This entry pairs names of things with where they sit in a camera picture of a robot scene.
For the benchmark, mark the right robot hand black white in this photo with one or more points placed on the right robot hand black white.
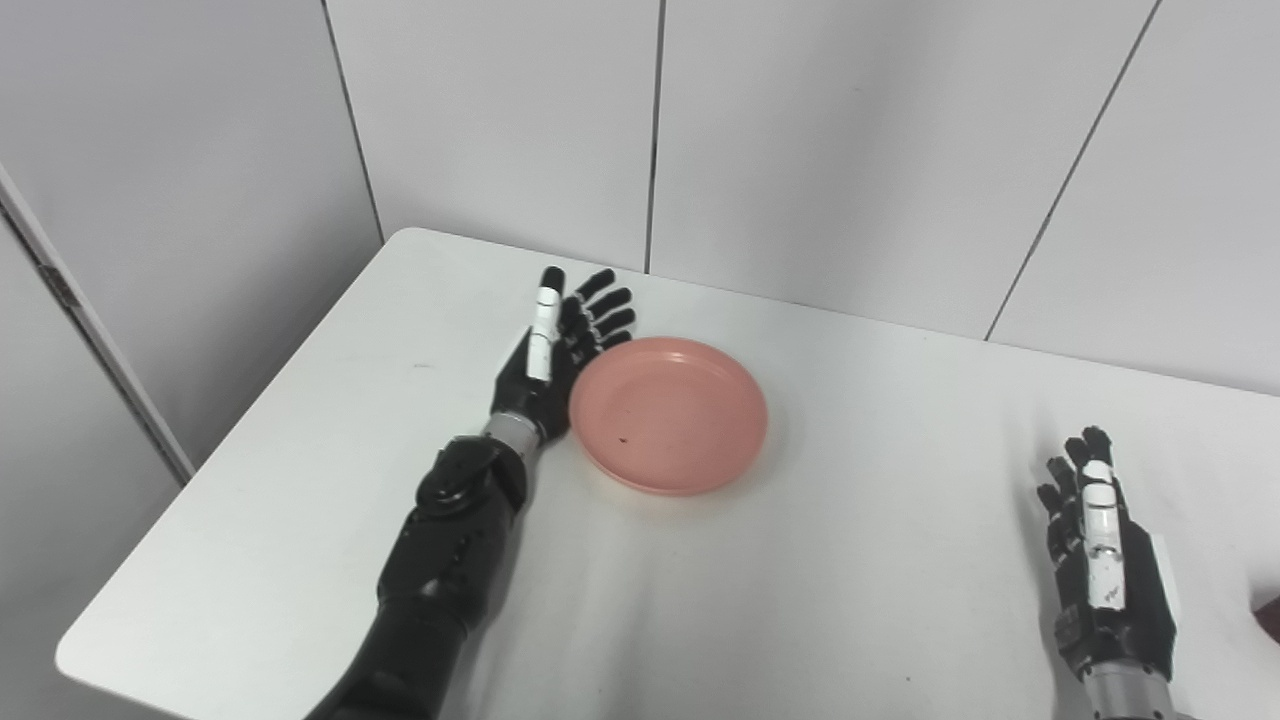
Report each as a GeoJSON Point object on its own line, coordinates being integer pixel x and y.
{"type": "Point", "coordinates": [1105, 560]}

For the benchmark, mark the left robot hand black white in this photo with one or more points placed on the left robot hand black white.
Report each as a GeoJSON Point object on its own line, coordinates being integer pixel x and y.
{"type": "Point", "coordinates": [550, 360]}

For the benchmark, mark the pink round plate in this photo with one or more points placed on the pink round plate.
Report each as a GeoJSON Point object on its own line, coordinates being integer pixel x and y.
{"type": "Point", "coordinates": [668, 414]}

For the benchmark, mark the chocolate cake slice with fruit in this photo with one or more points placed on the chocolate cake slice with fruit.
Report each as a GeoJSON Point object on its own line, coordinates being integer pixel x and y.
{"type": "Point", "coordinates": [1270, 612]}

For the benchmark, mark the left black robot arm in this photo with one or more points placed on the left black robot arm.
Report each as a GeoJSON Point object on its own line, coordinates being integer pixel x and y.
{"type": "Point", "coordinates": [445, 570]}

